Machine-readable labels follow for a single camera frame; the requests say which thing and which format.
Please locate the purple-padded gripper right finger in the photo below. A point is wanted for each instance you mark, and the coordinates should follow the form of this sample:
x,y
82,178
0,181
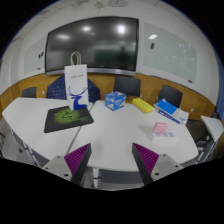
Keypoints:
x,y
153,166

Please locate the white right table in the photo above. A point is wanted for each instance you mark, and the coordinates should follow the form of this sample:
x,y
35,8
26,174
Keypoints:
x,y
112,134

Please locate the white paper bag blue deer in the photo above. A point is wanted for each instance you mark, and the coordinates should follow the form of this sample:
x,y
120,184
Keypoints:
x,y
76,82

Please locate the blue patterned chair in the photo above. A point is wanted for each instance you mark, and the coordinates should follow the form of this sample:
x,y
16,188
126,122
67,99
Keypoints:
x,y
56,90

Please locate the black green mouse pad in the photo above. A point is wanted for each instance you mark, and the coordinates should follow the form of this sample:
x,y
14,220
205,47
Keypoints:
x,y
63,118

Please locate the large black wall screen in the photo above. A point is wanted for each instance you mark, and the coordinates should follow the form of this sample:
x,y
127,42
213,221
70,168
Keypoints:
x,y
107,44

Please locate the blue book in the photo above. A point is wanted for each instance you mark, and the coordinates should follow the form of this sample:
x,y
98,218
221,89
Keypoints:
x,y
164,105

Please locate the white blue flat box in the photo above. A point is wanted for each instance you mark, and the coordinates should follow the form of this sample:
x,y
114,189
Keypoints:
x,y
179,116

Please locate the white far-right table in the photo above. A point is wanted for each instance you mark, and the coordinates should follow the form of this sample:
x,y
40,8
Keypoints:
x,y
206,147

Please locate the right glass whiteboard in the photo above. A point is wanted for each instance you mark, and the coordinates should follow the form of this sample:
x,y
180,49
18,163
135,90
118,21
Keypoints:
x,y
167,52

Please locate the white left table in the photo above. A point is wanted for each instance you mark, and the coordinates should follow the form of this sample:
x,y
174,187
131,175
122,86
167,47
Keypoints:
x,y
27,116

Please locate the pink small box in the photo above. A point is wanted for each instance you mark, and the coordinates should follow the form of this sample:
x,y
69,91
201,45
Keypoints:
x,y
160,127

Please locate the black left chair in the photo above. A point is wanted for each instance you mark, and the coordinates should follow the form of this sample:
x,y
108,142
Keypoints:
x,y
29,92

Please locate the blue white tissue box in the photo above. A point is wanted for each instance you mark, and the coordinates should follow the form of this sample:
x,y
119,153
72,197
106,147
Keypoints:
x,y
115,100

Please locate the black chair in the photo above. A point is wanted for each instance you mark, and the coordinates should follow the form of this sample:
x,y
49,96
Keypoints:
x,y
171,95
29,92
127,85

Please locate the black middle chair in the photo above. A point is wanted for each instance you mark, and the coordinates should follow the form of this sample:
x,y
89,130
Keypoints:
x,y
127,85

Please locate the black right chair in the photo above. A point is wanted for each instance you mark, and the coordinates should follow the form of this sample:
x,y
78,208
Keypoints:
x,y
171,95

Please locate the yellow green box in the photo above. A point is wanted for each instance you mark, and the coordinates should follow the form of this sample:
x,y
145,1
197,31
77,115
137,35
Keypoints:
x,y
142,105

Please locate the glass whiteboard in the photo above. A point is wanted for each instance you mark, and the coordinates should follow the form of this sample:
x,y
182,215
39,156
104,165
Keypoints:
x,y
34,56
167,52

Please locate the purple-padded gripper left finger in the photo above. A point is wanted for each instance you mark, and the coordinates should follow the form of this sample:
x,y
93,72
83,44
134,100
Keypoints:
x,y
72,166

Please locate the left glass whiteboard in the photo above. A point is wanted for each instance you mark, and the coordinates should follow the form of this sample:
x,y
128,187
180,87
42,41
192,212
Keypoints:
x,y
34,56

